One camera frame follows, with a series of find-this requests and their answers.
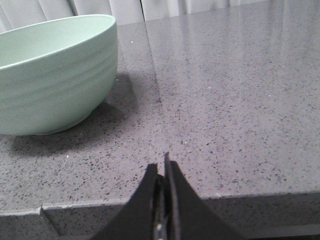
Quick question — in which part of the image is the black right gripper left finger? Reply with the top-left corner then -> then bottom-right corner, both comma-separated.
92,163 -> 160,240

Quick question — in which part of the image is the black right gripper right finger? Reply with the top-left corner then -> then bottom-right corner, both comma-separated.
164,152 -> 245,240

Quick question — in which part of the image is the green bowl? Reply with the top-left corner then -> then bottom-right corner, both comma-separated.
0,14 -> 118,136

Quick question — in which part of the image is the white curtain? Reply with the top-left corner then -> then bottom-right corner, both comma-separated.
0,0 -> 320,34

